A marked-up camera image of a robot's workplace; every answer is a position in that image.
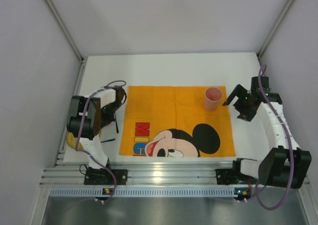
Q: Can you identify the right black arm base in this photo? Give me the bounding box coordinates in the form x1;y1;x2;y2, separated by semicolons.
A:
215;169;250;185

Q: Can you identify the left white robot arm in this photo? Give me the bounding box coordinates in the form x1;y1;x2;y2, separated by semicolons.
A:
66;85;127;169

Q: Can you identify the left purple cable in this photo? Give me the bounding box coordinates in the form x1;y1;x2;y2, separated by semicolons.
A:
74;79;127;203

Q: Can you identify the purple cable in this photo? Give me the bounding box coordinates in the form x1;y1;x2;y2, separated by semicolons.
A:
74;79;127;203
248;65;296;210

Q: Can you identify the orange cartoon mouse cloth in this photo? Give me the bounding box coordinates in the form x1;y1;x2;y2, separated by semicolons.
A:
119;86;236;158

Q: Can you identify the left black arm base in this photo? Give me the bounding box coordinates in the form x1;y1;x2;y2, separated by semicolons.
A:
84;167;128;185

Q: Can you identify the slotted grey cable duct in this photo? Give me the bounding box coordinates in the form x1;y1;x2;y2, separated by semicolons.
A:
50;187;251;199

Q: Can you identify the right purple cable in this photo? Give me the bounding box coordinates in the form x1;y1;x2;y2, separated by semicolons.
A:
248;65;296;210

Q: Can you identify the round woven bamboo plate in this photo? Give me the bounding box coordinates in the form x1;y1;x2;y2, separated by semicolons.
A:
66;132;84;150

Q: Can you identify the blue metallic spoon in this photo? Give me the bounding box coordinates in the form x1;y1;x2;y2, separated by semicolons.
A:
114;113;119;134

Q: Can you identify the aluminium rail frame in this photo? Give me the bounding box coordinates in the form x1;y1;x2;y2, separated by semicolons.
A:
39;161;311;187

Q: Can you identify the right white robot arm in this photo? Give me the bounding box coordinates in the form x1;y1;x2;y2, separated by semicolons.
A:
223;76;312;189

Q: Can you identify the pink plastic cup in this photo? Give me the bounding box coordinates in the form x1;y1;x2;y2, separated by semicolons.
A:
204;87;223;111

